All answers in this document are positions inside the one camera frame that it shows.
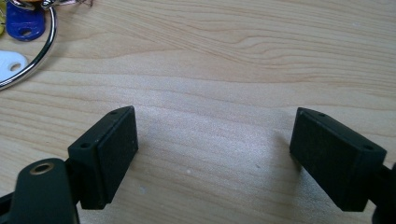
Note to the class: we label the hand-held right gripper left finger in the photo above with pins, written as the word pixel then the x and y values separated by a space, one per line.
pixel 107 155

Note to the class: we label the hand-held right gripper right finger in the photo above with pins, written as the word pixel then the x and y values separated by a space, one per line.
pixel 336 161

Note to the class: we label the white plastic key tag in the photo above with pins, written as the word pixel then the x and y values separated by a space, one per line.
pixel 9 65

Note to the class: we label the blue plastic key tag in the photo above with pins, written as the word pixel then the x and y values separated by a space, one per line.
pixel 23 23

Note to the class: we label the silver metal clasp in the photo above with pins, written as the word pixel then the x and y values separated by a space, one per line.
pixel 37 3

